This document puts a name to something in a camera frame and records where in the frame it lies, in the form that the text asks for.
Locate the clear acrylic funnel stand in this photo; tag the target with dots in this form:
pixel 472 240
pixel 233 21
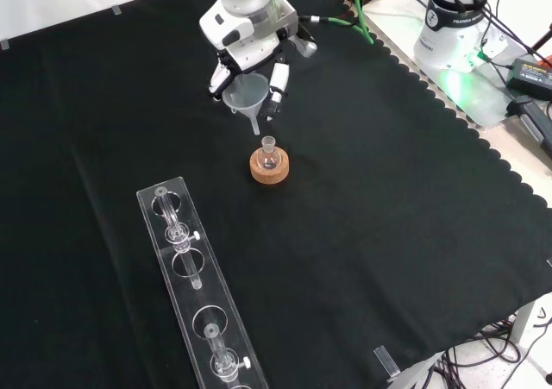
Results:
pixel 213 290

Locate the black bench cloth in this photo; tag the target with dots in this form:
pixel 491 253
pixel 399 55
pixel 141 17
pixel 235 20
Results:
pixel 388 212

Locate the grey wrist mount bracket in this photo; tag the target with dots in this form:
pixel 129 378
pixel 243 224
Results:
pixel 288 16

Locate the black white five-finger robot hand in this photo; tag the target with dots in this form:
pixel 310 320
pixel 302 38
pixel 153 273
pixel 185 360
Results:
pixel 241 48

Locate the clear plastic funnel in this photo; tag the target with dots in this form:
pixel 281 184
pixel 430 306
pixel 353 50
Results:
pixel 246 95

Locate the black grey handheld device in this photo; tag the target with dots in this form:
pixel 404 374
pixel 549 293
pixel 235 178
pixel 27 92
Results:
pixel 535 121

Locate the white table leg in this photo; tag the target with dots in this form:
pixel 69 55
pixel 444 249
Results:
pixel 524 324

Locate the white table frame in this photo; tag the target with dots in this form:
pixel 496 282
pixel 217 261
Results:
pixel 414 372

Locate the small glass round-bottom flask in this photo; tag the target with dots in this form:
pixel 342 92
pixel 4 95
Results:
pixel 268 158

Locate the black power adapter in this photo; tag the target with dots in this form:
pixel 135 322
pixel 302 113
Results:
pixel 530 76

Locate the black tripod leg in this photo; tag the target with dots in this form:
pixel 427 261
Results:
pixel 542 42

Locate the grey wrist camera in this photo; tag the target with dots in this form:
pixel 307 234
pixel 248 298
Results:
pixel 307 48

